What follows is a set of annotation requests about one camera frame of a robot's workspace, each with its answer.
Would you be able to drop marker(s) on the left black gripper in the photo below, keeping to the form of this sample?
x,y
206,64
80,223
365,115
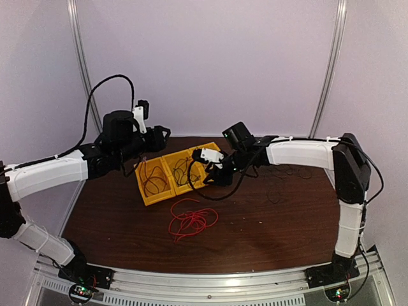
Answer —
x,y
157,142

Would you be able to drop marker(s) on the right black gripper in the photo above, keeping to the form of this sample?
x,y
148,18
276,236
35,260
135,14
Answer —
x,y
222,179

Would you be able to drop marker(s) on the yellow three-compartment bin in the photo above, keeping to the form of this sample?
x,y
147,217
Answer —
x,y
165,177

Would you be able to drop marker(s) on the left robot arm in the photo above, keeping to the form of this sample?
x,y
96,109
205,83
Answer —
x,y
124,137

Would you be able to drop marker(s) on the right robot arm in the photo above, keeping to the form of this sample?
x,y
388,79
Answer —
x,y
343,157

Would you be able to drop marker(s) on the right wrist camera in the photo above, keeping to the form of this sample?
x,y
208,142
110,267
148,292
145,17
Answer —
x,y
208,156

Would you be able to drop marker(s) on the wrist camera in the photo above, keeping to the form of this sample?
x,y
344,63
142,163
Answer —
x,y
208,156
140,115

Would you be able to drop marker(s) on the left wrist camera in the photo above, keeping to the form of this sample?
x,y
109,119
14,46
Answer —
x,y
140,115

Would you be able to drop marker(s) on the front aluminium rail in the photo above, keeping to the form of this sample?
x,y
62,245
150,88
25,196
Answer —
x,y
279,287

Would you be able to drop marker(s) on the right aluminium frame post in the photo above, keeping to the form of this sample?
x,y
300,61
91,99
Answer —
x,y
336,45

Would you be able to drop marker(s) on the aluminium frame post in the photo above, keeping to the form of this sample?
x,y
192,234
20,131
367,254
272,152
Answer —
x,y
336,45
82,63

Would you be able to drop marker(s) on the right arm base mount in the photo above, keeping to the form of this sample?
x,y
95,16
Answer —
x,y
333,279

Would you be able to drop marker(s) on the left aluminium frame post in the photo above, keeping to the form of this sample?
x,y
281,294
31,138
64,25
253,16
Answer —
x,y
82,63

